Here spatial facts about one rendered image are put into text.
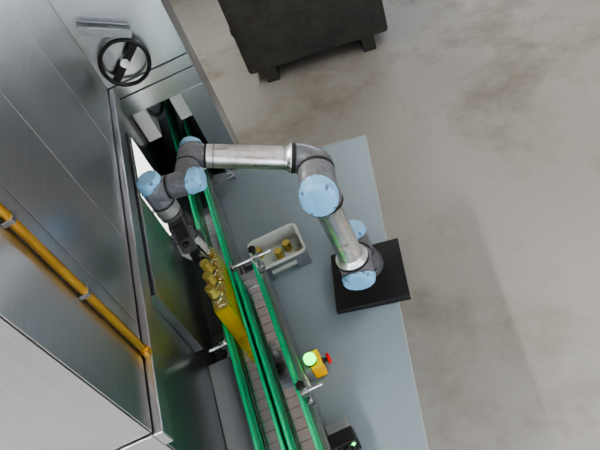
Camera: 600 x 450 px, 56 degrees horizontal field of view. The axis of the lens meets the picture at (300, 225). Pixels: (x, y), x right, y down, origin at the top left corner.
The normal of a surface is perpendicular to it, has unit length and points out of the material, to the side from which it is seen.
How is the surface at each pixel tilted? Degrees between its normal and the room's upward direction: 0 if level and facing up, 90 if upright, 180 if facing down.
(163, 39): 90
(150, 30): 90
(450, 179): 0
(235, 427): 0
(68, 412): 90
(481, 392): 0
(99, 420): 90
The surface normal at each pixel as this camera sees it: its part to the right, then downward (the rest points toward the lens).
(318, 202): 0.00, 0.63
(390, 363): -0.29, -0.63
